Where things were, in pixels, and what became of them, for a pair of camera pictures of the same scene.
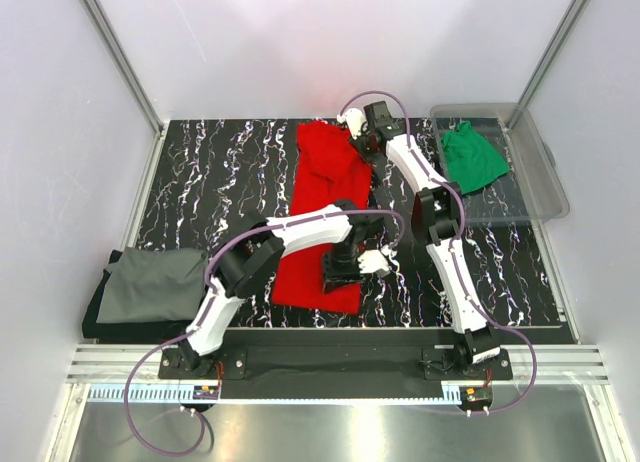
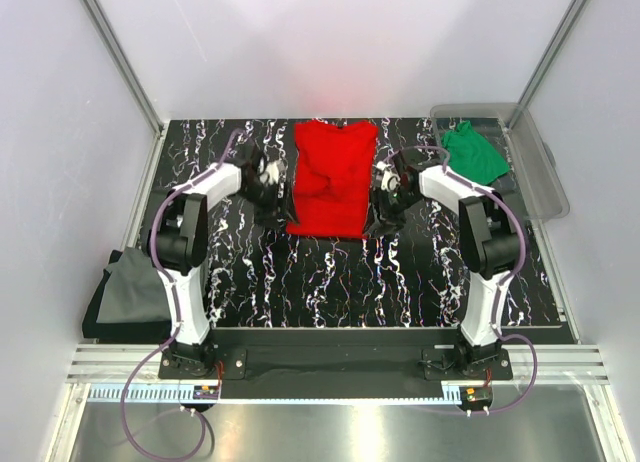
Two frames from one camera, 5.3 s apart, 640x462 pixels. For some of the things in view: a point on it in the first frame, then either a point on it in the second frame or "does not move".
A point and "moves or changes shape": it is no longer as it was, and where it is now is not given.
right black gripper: [369, 158] -> [387, 222]
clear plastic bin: [534, 187] does not move
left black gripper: [335, 279] -> [278, 207]
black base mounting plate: [333, 364] does not move
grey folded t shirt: [149, 285] does not move
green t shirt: [470, 159] does not move
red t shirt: [329, 167] moves or changes shape
